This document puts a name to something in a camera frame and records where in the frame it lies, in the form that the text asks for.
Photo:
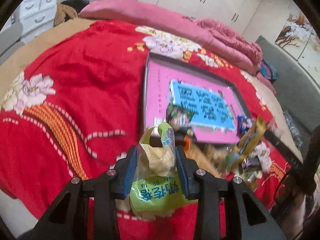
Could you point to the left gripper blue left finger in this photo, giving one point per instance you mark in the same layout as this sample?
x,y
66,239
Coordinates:
x,y
125,169

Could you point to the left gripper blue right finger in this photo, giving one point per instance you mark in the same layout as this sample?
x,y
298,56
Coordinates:
x,y
186,168

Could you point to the green clear pastry bag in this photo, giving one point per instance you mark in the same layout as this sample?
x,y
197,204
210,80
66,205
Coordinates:
x,y
156,190

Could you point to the black green cartoon snack packet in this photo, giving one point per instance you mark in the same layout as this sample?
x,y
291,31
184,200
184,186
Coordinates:
x,y
179,119

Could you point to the blue Oreo cookie packet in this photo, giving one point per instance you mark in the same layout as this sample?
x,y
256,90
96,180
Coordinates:
x,y
244,123

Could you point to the orange wrapped cake snack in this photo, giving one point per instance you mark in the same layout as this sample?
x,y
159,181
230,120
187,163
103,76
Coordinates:
x,y
192,151

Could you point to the pink and blue book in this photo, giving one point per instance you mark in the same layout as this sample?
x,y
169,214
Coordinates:
x,y
190,102

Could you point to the gold wrapped snack stick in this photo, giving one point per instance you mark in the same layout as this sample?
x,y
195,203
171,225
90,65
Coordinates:
x,y
250,139

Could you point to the dark shallow cardboard box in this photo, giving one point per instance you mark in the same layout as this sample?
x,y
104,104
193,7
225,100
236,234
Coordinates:
x,y
192,97

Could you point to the red floral blanket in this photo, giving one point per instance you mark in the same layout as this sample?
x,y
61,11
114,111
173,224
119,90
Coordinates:
x,y
77,106

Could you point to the grey quilted headboard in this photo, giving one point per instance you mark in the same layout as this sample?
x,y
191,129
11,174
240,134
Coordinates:
x,y
294,90

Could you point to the colourful folded clothes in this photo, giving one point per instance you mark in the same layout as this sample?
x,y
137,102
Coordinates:
x,y
268,71

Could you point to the pink quilt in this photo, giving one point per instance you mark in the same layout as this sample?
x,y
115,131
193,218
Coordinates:
x,y
213,35

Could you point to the beige bed sheet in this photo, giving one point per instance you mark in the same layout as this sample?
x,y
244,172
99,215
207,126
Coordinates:
x,y
25,55

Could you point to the brown knitted blanket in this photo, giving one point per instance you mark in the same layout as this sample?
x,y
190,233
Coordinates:
x,y
64,13

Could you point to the dark clothes pile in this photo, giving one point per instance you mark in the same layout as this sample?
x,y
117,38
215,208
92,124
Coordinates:
x,y
78,5

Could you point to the white drawer cabinet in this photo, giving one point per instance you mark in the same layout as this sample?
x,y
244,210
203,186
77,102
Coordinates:
x,y
36,17

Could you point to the floral wall painting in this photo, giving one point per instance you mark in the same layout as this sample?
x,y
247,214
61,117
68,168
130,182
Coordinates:
x,y
299,39

